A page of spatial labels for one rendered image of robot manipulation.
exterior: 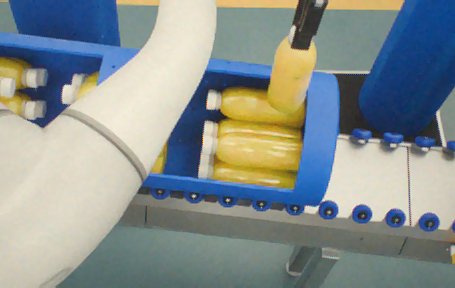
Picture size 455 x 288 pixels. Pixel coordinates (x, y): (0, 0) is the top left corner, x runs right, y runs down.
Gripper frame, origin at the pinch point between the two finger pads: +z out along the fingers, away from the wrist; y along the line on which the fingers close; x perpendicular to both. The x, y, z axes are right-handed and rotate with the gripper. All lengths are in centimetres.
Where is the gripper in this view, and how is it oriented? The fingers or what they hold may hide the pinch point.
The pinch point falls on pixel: (303, 24)
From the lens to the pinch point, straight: 113.0
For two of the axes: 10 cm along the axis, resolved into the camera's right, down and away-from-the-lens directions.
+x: -9.9, -1.2, -0.3
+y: 0.9, -8.8, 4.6
